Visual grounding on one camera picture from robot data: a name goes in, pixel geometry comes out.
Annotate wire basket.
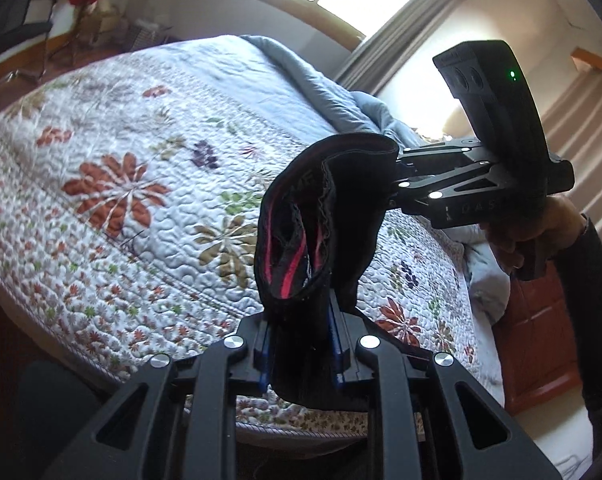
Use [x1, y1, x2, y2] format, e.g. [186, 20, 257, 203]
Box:
[126, 20, 174, 53]

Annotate cardboard box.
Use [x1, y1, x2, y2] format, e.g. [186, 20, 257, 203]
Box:
[78, 7, 126, 43]

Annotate black pants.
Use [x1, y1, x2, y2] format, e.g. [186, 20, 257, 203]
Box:
[253, 133, 402, 413]

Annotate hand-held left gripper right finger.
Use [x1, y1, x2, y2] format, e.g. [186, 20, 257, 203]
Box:
[328, 300, 564, 480]

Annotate black office chair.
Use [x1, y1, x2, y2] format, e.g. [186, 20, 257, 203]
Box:
[0, 0, 56, 86]

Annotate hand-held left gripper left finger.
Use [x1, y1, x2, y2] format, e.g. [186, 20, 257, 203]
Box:
[56, 305, 282, 480]

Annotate grey curtain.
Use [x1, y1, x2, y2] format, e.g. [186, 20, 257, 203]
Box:
[333, 0, 519, 106]

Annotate wooden bed headboard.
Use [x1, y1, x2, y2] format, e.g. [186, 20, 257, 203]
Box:
[491, 272, 589, 413]

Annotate person's right forearm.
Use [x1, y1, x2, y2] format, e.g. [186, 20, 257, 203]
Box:
[551, 212, 602, 480]

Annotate light blue duvet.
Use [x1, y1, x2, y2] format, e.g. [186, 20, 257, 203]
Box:
[241, 35, 512, 311]

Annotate beige curtain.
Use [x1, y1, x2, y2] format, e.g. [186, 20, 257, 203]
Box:
[546, 47, 602, 241]

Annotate floral quilted bedspread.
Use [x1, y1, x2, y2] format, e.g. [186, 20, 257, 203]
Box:
[0, 35, 507, 436]

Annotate person's right hand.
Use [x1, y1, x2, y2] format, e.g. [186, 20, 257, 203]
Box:
[484, 195, 589, 273]

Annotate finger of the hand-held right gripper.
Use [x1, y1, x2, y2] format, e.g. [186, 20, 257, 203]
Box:
[387, 160, 504, 217]
[398, 140, 484, 167]

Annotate person's leg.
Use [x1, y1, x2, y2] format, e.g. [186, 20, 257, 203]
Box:
[18, 360, 119, 480]

